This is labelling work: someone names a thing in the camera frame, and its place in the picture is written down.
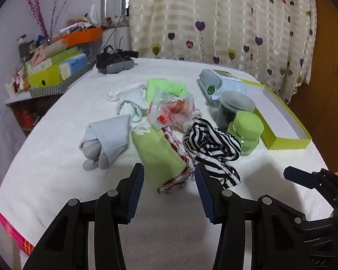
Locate white gauze towel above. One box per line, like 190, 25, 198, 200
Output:
107, 84, 147, 102

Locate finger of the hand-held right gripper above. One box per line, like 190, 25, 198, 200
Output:
283, 166, 338, 211

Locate black white striped cloth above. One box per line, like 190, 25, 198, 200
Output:
184, 118, 242, 189

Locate blue tissue pack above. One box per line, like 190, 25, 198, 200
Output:
59, 53, 88, 80

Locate white pale blue sock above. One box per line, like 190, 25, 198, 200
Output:
115, 90, 150, 123

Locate clear printed plastic bag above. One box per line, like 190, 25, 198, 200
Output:
149, 87, 195, 130

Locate grey sock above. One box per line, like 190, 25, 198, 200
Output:
79, 115, 131, 173

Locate cream curtain with hearts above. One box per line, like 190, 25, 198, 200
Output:
128, 0, 318, 105

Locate black grey headset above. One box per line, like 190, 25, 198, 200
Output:
96, 46, 138, 75

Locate bright green cloth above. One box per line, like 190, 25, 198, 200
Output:
146, 78, 189, 103

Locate dark lidded jar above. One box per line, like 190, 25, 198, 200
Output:
16, 34, 29, 63

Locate green and white box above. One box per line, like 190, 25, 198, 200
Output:
30, 46, 80, 71

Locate red object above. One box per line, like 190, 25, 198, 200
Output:
21, 108, 35, 128

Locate blue wet wipes pack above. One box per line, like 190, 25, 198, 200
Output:
198, 69, 247, 108

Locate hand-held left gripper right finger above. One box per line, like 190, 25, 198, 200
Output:
194, 163, 319, 270

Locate side table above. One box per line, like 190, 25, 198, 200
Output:
5, 90, 63, 139

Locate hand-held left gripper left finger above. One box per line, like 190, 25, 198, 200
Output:
23, 162, 145, 270

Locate yellow-green cardboard box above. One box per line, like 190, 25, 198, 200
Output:
241, 78, 312, 150

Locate lime green box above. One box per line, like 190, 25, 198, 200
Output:
27, 61, 66, 88

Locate green lidded jar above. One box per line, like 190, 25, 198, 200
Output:
226, 110, 265, 157

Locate wooden wardrobe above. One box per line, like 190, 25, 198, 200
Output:
287, 0, 338, 173

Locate floral rolled towel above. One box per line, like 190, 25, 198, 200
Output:
31, 39, 67, 63

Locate pink flower branches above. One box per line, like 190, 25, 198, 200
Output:
25, 0, 80, 40

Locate black cable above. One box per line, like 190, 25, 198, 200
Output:
104, 2, 130, 54

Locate green towel with red trim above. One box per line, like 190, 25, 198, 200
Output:
131, 126, 195, 194

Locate pink striped cloth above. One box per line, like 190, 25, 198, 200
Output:
0, 212, 35, 255

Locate clear jar with dark contents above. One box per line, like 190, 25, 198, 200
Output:
216, 91, 256, 130

